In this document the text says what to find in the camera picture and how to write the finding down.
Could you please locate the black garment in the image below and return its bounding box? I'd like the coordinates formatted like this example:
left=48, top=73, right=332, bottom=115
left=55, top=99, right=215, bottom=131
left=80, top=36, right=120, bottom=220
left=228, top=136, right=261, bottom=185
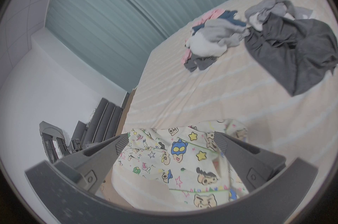
left=244, top=12, right=338, bottom=97

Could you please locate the grey garment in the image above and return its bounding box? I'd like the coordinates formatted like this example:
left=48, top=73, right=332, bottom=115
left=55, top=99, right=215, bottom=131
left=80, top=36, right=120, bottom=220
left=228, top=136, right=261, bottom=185
left=244, top=0, right=315, bottom=31

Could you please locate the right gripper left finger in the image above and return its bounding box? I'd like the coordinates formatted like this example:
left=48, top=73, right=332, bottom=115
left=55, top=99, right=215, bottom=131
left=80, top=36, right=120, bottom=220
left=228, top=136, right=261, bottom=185
left=54, top=133, right=129, bottom=193

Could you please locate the black sofa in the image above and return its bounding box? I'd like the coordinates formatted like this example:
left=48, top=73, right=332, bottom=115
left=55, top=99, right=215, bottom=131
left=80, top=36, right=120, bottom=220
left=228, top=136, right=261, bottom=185
left=71, top=97, right=124, bottom=148

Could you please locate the pile of clothes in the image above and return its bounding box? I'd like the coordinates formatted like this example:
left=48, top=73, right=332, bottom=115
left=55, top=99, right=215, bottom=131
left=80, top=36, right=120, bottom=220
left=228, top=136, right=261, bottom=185
left=181, top=9, right=250, bottom=73

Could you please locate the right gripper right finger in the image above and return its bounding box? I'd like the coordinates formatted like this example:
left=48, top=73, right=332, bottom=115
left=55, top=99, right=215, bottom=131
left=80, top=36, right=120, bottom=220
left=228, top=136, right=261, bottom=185
left=213, top=132, right=287, bottom=195

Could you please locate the white printed pyjama top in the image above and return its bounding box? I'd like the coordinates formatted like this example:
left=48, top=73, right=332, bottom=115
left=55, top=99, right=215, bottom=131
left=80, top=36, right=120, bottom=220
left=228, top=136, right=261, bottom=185
left=111, top=119, right=250, bottom=210

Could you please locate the bed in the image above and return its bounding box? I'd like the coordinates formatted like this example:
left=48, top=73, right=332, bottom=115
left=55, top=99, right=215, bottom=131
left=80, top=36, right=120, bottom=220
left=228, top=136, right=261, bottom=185
left=102, top=0, right=338, bottom=211

